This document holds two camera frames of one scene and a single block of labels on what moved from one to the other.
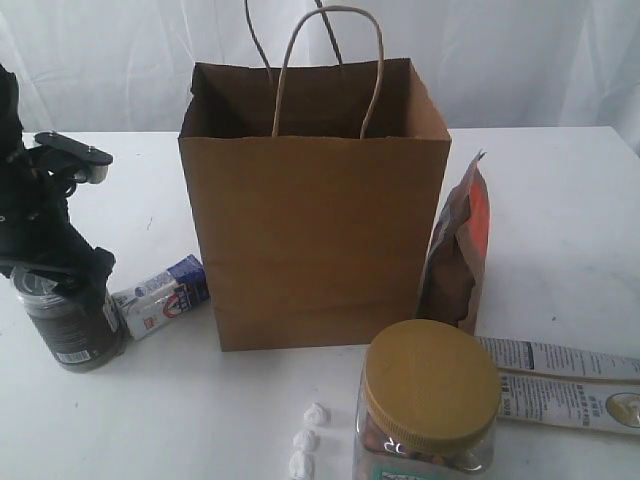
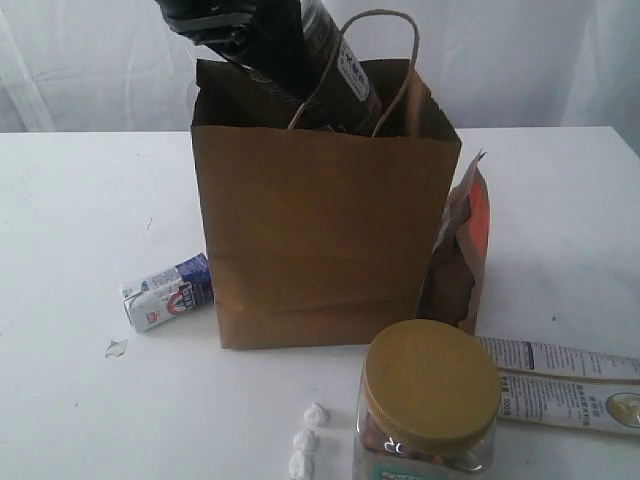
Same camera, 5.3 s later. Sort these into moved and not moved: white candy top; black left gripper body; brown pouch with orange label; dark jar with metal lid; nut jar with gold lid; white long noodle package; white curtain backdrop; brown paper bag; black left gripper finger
Moved: black left gripper body; dark jar with metal lid; black left gripper finger
Not moved: white candy top; white long noodle package; brown pouch with orange label; white curtain backdrop; nut jar with gold lid; brown paper bag
